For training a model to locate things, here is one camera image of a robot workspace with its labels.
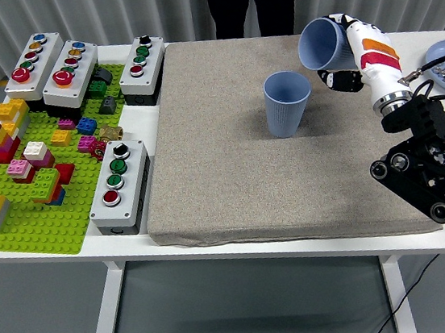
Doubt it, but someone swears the pink brick on red brick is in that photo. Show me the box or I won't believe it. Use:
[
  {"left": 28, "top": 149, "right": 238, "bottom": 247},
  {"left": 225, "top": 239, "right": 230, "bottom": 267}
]
[{"left": 5, "top": 156, "right": 38, "bottom": 186}]

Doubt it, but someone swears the yellow brown red brick tower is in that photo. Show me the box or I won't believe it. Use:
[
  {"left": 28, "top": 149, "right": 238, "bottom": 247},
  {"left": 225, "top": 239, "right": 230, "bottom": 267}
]
[{"left": 0, "top": 96, "right": 36, "bottom": 164}]

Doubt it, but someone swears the dark green brick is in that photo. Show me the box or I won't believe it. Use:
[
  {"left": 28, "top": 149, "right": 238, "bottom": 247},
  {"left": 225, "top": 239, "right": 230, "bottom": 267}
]
[{"left": 87, "top": 78, "right": 109, "bottom": 101}]

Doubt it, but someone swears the blue ribbed plastic cup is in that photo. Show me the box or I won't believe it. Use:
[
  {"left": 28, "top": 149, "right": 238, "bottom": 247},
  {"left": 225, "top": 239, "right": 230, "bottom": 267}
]
[
  {"left": 260, "top": 67, "right": 318, "bottom": 140},
  {"left": 294, "top": 14, "right": 360, "bottom": 78}
]

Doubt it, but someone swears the grey-brown mat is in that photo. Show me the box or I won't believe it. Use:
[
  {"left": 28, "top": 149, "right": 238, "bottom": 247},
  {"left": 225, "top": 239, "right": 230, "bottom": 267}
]
[{"left": 125, "top": 12, "right": 445, "bottom": 268}]

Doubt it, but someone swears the green studded baseplate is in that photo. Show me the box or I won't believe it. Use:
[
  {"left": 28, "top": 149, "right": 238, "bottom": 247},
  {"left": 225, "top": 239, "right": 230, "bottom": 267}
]
[{"left": 0, "top": 60, "right": 148, "bottom": 264}]

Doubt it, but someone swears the small magenta brick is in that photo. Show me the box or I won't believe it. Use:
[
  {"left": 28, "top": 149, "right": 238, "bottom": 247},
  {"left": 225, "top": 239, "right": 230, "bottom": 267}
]
[{"left": 56, "top": 116, "right": 77, "bottom": 132}]

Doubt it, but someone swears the green orange blue brick stack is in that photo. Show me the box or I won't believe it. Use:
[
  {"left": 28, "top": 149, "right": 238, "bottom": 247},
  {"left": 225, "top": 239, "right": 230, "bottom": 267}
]
[{"left": 26, "top": 165, "right": 68, "bottom": 210}]

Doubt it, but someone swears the five-button control box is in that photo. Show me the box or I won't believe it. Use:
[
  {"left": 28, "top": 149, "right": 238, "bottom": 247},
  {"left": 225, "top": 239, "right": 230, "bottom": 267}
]
[
  {"left": 0, "top": 29, "right": 73, "bottom": 117},
  {"left": 35, "top": 36, "right": 106, "bottom": 124}
]

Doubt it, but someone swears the grey sloped brick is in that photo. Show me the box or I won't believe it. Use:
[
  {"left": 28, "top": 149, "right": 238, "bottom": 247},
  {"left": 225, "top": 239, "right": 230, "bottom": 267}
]
[{"left": 96, "top": 94, "right": 119, "bottom": 117}]

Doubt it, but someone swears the white pleated curtain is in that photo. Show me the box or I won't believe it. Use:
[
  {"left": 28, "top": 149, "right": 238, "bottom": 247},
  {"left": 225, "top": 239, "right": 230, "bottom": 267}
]
[{"left": 0, "top": 0, "right": 445, "bottom": 87}]

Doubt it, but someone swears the four-button control box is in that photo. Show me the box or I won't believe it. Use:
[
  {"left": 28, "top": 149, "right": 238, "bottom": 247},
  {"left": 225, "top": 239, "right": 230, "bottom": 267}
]
[
  {"left": 80, "top": 135, "right": 160, "bottom": 241},
  {"left": 113, "top": 32, "right": 173, "bottom": 110}
]

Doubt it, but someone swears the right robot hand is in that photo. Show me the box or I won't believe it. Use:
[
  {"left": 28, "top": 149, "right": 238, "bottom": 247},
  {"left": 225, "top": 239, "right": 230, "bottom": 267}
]
[{"left": 309, "top": 5, "right": 414, "bottom": 112}]

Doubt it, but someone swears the black floor cable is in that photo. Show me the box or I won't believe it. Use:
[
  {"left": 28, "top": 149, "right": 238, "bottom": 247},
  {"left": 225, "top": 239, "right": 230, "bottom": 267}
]
[{"left": 360, "top": 253, "right": 445, "bottom": 333}]

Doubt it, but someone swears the person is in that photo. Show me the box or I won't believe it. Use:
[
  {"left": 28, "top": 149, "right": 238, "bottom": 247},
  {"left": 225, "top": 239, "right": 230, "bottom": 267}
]
[{"left": 189, "top": 0, "right": 305, "bottom": 48}]

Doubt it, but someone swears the white table leg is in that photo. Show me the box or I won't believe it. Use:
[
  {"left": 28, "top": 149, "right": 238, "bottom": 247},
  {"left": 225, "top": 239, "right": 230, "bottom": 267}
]
[
  {"left": 81, "top": 259, "right": 135, "bottom": 333},
  {"left": 377, "top": 251, "right": 418, "bottom": 333}
]

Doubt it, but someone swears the grey curved brick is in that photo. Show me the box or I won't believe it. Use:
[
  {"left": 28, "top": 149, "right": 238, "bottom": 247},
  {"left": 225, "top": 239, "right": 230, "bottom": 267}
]
[{"left": 92, "top": 65, "right": 114, "bottom": 85}]

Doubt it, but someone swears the white brick on pink brick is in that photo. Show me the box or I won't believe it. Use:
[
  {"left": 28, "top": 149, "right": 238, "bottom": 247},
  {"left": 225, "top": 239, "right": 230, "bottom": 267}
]
[{"left": 22, "top": 138, "right": 57, "bottom": 172}]

